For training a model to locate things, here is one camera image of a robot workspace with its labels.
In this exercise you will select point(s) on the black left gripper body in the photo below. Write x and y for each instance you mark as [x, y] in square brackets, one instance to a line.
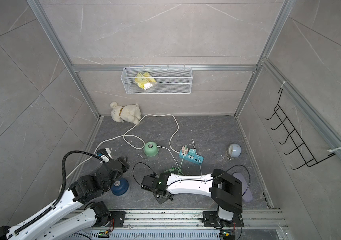
[124, 167]

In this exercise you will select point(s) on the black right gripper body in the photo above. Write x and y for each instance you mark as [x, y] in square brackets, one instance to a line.
[159, 199]

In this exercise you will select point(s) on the pink USB charger adapter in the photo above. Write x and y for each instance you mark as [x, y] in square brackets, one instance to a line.
[184, 150]

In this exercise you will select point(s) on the teal USB charger adapter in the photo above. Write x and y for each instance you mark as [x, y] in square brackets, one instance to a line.
[192, 152]

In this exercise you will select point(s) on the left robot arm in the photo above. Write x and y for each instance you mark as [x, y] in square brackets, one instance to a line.
[74, 209]

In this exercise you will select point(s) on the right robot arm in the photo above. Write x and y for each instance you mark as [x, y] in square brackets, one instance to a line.
[224, 189]

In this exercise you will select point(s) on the teal power strip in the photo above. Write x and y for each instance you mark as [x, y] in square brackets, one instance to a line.
[196, 160]

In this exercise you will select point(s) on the white plush teddy bear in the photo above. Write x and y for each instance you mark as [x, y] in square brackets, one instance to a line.
[128, 113]

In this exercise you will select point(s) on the purple glasses case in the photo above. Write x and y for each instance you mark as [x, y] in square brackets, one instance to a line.
[246, 193]

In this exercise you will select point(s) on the yellow packet in basket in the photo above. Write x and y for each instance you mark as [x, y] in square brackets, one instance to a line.
[145, 81]

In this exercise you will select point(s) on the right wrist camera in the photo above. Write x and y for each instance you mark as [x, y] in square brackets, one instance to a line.
[148, 183]

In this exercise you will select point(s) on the white wire wall basket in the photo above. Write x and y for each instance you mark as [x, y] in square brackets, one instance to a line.
[170, 80]

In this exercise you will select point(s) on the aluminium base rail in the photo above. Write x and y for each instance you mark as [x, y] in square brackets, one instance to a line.
[172, 225]

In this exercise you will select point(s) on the black wire hook rack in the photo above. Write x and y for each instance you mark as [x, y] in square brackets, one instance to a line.
[293, 136]

